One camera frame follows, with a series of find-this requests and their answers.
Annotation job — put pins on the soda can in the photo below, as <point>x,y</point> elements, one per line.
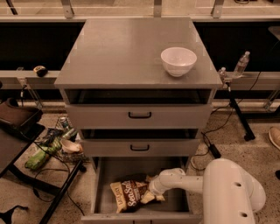
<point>64,123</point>

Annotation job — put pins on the middle grey drawer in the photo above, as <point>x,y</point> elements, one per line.
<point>139,142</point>

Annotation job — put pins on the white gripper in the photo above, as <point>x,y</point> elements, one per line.
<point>157,185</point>

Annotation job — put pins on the clear plastic water bottle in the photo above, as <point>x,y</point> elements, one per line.
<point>241,65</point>

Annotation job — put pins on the black tripod stand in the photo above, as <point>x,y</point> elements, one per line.
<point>249,135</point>

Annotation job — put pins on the dark side table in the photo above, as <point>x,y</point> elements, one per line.
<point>19,125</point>

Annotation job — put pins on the brown sea salt chip bag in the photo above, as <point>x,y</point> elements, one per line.
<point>128,194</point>

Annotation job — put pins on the black power adapter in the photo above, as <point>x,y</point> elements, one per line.
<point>214,150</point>

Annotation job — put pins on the grey drawer cabinet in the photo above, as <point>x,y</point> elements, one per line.
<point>125,53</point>

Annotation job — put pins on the black computer mouse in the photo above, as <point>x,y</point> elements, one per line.
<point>40,71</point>

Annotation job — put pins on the bottom grey drawer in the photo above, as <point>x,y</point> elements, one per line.
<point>173,210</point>

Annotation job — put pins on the tan shoe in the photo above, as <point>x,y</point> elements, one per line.
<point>274,136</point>

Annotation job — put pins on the small white bowl on floor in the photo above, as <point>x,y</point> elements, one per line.
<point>70,147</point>

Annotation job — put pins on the green chip bag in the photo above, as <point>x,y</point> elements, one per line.
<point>42,154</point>

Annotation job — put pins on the white ceramic bowl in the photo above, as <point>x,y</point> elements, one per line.
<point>178,61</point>

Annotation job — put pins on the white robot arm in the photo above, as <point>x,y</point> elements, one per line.
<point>230,194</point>

